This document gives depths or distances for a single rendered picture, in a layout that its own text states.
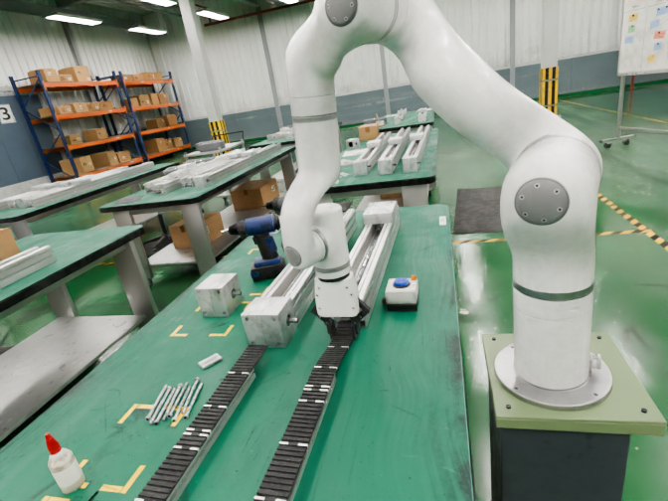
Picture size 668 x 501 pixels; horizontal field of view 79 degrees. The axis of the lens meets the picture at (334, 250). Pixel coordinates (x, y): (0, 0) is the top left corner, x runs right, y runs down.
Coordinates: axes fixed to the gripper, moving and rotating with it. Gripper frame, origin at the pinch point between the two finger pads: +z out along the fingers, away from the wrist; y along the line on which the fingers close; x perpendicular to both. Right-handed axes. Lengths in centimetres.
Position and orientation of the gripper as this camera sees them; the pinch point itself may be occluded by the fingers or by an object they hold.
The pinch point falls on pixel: (343, 329)
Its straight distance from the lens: 102.7
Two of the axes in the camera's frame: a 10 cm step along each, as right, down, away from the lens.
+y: 9.6, -0.5, -2.9
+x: 2.5, -3.9, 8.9
